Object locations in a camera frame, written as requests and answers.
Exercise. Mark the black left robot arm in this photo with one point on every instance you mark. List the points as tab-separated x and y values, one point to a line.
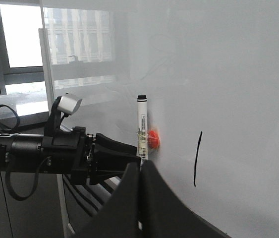
21	152

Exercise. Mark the whiteboard with aluminium frame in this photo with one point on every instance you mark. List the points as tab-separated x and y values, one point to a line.
210	71

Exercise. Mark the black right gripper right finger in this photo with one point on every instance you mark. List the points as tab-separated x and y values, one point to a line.
163	215

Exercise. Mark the red round magnet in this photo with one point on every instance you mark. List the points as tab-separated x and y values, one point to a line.
153	139

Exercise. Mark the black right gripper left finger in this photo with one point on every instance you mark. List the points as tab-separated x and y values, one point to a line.
119	216

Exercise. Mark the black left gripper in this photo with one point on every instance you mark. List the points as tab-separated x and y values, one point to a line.
67	152

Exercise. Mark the white whiteboard marker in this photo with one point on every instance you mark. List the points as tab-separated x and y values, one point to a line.
142	116

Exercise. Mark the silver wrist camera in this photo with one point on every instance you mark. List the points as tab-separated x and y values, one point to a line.
69	104

